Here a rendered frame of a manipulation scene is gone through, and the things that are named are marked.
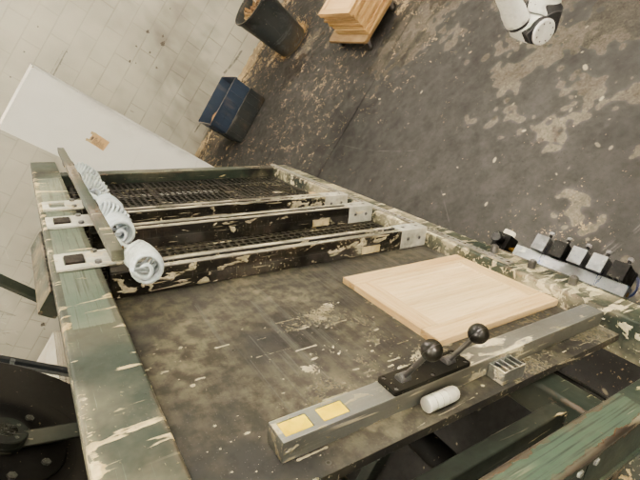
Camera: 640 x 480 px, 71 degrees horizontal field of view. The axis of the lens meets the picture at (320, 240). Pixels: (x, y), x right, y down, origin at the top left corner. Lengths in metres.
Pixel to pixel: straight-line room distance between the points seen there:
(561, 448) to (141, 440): 0.61
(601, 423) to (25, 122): 4.39
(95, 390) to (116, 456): 0.14
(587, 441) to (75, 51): 5.74
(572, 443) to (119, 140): 4.32
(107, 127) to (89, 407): 4.02
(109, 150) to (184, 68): 1.92
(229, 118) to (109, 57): 1.56
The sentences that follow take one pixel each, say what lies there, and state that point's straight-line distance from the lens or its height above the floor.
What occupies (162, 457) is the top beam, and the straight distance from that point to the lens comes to 0.64.
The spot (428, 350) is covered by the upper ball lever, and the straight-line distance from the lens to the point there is 0.77.
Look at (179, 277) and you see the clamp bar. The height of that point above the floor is 1.69.
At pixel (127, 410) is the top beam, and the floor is 1.92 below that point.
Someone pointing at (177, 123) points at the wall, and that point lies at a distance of 6.20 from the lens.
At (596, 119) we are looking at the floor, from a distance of 2.80.
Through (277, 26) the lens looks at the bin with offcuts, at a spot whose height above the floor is 0.34.
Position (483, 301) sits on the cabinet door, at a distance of 1.31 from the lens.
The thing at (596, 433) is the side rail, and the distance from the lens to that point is 0.90.
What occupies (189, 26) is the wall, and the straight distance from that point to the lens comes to 6.19.
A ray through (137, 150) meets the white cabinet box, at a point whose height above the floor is 1.03.
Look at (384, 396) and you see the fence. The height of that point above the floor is 1.54.
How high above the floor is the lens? 2.21
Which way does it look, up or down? 39 degrees down
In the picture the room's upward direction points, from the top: 62 degrees counter-clockwise
